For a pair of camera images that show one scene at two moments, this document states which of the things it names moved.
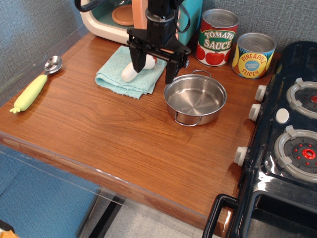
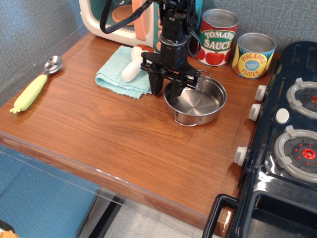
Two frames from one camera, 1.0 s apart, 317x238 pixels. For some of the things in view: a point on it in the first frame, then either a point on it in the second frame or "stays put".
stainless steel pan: (195, 98) stays put
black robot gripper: (160, 36) → (171, 61)
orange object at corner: (8, 234) stays put
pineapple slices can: (254, 55) stays put
